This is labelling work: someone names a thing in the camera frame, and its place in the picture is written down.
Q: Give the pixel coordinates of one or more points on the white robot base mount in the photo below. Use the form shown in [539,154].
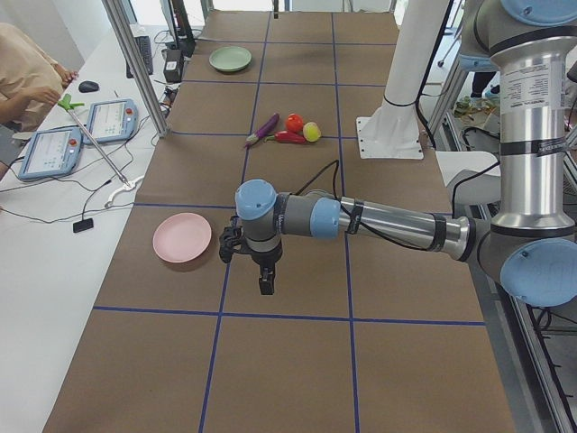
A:
[392,131]

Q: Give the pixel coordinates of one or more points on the blue teach pendant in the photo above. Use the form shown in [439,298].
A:
[112,121]
[51,153]

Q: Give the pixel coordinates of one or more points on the red chili pepper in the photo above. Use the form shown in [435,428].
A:
[286,137]

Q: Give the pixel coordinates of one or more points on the near blue teach pendant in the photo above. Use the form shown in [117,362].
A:
[51,153]

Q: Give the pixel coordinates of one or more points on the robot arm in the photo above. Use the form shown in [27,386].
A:
[529,247]

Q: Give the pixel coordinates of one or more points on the pink plate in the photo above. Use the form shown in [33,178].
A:
[181,238]

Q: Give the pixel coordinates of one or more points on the small black button box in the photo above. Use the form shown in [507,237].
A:
[83,225]

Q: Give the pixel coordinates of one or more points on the seated person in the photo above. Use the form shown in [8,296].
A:
[32,82]

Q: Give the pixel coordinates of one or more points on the metal reacher grabber tool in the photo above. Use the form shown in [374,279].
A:
[128,185]

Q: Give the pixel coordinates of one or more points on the red pomegranate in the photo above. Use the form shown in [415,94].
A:
[294,123]

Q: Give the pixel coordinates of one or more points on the black power box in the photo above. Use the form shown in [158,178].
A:
[173,66]

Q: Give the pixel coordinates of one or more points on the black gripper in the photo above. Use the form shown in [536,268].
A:
[265,258]

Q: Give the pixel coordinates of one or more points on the yellow pink peach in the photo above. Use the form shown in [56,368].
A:
[311,132]

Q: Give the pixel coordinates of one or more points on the purple eggplant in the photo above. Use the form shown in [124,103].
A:
[262,132]

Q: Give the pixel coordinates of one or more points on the black keyboard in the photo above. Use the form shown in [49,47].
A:
[143,45]

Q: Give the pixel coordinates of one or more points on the aluminium frame post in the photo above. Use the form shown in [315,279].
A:
[123,32]

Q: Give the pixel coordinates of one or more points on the black computer mouse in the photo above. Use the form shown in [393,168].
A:
[88,86]

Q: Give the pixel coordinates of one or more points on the far blue teach pendant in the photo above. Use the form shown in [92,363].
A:
[112,121]

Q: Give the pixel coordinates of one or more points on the green plate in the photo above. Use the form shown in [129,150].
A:
[230,59]

